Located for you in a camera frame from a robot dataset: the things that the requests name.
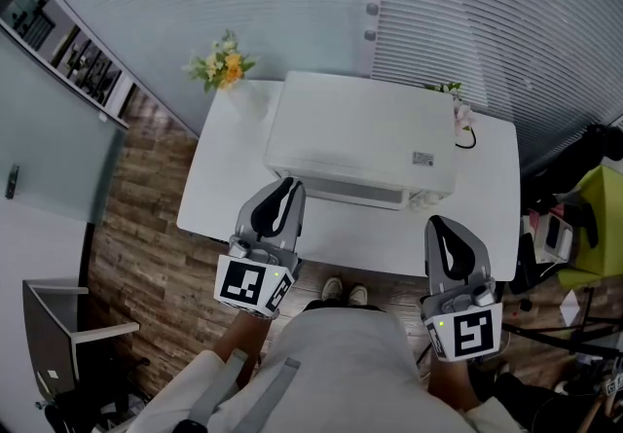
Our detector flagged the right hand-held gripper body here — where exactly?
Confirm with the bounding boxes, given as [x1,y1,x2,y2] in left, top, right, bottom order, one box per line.
[419,276,504,365]

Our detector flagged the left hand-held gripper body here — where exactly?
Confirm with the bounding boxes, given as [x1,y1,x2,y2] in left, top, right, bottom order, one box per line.
[213,235,304,321]

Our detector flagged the white oven door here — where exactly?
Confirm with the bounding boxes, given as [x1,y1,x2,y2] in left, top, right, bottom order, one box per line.
[273,170,413,212]

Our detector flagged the person's left forearm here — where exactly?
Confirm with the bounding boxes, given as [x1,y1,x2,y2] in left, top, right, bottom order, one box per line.
[213,309,274,374]

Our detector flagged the person's right forearm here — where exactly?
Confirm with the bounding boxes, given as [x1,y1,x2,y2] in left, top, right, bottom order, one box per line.
[426,358,481,413]

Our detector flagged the white toaster oven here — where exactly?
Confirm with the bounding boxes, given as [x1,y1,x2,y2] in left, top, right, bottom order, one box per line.
[262,70,458,212]

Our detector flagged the frosted glass door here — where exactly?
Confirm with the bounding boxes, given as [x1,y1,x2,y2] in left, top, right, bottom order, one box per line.
[0,26,128,228]

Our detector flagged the black tripod stand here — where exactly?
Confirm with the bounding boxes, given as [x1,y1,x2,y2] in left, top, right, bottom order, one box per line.
[500,274,623,359]

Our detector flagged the person's left white shoe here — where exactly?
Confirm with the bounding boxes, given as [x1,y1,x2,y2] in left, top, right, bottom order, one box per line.
[320,276,345,301]

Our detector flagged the white box device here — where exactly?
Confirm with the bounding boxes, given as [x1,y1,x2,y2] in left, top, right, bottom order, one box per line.
[530,212,574,267]

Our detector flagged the person's black trousers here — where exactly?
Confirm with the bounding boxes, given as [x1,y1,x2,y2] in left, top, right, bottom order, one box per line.
[304,298,385,314]

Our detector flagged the white paper sheet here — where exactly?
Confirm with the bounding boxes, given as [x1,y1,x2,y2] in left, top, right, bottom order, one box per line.
[558,288,583,328]

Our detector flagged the white vase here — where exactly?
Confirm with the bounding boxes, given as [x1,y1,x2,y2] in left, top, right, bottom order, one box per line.
[226,79,272,121]

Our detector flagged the lime green chair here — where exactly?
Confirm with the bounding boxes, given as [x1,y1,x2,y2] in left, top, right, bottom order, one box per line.
[557,165,623,289]

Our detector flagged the person's white shirt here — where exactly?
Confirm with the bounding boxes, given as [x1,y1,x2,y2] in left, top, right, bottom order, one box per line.
[125,309,527,433]

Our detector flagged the black office chair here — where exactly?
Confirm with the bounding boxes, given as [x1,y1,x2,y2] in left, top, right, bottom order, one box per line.
[33,357,152,433]
[518,123,623,296]

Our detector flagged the yellow flower bouquet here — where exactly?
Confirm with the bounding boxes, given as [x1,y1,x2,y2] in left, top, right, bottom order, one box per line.
[181,29,258,94]

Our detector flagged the white side table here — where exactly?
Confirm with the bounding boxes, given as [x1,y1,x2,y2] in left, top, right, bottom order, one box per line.
[21,277,141,398]

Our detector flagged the black railing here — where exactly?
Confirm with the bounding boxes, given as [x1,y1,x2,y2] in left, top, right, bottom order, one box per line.
[48,21,123,106]

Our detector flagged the grey shoulder strap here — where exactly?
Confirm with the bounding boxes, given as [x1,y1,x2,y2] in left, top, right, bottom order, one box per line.
[187,347,249,427]
[236,356,302,433]

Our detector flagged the black door handle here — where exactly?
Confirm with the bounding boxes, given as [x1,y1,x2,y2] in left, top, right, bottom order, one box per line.
[4,163,20,201]

